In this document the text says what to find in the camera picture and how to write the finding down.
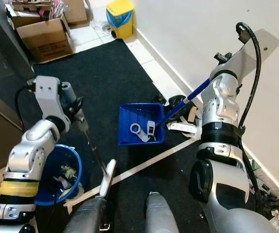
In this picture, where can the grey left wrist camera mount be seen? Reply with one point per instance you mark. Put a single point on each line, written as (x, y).
(48, 94)

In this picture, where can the stainless steel cabinet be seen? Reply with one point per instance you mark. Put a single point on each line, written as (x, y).
(3, 121)

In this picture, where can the blue bin liner bag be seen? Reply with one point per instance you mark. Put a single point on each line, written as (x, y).
(119, 19)

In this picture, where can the small clear bottle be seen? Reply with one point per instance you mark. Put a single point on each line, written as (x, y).
(69, 174)

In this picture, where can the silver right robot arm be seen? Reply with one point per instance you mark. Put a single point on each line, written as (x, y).
(222, 97)

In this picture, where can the blue plastic bucket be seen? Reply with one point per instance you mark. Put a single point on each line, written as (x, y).
(69, 155)

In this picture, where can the plain open cardboard box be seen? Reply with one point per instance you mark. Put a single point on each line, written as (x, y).
(76, 10)

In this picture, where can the small white plastic block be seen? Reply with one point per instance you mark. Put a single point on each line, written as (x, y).
(151, 127)

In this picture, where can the clear plastic wrapper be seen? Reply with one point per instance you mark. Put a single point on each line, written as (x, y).
(100, 28)

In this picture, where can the white floor tape strip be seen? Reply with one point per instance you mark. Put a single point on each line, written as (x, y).
(139, 167)

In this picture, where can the large printed cardboard box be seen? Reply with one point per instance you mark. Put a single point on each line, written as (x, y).
(47, 41)

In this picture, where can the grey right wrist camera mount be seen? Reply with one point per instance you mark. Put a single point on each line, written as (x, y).
(244, 53)

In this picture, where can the pink striped bag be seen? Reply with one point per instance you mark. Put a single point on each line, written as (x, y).
(58, 7)

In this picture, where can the long white plastic piece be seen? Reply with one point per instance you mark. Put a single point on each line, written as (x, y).
(183, 127)

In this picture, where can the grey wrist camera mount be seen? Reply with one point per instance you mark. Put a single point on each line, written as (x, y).
(48, 94)
(244, 53)

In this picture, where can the black round gadget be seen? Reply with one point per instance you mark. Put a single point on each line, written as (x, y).
(176, 103)

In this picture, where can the grey robot right leg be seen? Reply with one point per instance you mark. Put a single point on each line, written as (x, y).
(161, 216)

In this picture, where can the grey robot leg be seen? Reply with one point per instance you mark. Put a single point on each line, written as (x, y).
(161, 216)
(93, 216)

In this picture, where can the brown cardboard scrap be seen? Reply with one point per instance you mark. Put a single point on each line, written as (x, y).
(192, 114)

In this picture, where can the black floor mat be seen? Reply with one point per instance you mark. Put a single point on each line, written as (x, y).
(100, 73)

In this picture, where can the grey robot left leg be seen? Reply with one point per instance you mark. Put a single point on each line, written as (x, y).
(93, 216)

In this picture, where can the white hand broom dark stick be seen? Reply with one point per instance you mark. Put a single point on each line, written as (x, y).
(107, 182)

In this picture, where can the yellow waste bin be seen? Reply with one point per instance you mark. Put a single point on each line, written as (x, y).
(125, 33)

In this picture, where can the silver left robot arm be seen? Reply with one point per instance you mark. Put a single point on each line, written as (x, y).
(32, 143)

